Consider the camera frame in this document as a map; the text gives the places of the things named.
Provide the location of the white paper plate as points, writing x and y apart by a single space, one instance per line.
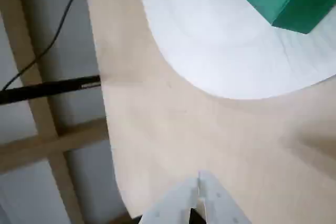
223 51

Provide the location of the grey beige pillar panel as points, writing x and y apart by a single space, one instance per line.
44 11

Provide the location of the black metal rod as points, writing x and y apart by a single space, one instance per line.
39 90

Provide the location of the wooden partition frame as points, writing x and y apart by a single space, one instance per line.
52 144

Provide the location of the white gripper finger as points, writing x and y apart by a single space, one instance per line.
173 203
220 208

